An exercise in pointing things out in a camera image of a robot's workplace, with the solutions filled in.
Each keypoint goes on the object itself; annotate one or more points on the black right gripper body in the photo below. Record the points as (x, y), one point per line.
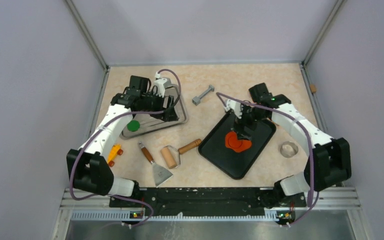
(250, 117)

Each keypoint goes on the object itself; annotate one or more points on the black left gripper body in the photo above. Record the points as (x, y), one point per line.
(155, 102)

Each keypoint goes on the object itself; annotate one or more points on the orange-red dough piece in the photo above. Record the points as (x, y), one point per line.
(232, 142)

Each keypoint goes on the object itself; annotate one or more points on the black baking tray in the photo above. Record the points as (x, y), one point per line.
(235, 165)

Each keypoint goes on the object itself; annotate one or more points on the wooden dough roller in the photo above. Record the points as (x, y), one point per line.
(172, 155)

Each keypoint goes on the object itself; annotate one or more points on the wooden handled metal scraper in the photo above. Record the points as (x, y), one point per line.
(160, 173)

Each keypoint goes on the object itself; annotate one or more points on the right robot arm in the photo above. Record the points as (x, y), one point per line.
(329, 158)

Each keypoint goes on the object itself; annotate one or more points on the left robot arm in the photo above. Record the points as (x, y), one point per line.
(87, 166)

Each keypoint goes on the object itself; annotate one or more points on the green dough disc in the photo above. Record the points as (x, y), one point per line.
(133, 126)

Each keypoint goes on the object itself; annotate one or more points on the silver metal tray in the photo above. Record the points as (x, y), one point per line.
(148, 124)

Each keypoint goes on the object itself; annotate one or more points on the grey toy block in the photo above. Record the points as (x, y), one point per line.
(197, 99)

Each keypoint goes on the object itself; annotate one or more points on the yellow toy car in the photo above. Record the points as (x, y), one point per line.
(115, 151)

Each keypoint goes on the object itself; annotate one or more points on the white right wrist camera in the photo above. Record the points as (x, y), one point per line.
(235, 106)

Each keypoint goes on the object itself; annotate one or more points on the small brown wall object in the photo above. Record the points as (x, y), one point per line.
(312, 88)

